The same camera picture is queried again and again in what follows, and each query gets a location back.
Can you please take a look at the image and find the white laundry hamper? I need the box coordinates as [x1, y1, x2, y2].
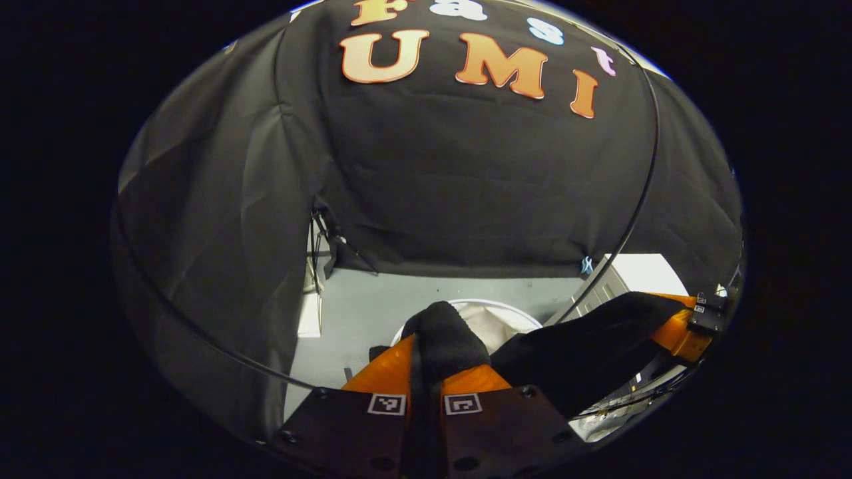
[389, 298, 543, 353]

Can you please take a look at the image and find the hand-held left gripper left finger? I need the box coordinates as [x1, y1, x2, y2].
[263, 334, 418, 479]

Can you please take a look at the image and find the black floor stand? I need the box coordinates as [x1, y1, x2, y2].
[308, 206, 380, 277]

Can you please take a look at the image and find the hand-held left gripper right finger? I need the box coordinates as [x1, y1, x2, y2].
[439, 363, 591, 479]

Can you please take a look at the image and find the white low box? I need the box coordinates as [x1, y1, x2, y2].
[552, 253, 690, 323]

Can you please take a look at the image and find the white floor board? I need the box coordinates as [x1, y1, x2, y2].
[297, 291, 324, 339]

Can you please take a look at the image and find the black garment rack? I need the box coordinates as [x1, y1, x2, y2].
[113, 0, 661, 392]

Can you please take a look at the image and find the black backdrop cloth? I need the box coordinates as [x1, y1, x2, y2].
[113, 0, 745, 440]

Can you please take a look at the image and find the black jacket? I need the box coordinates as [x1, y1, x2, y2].
[369, 291, 690, 479]

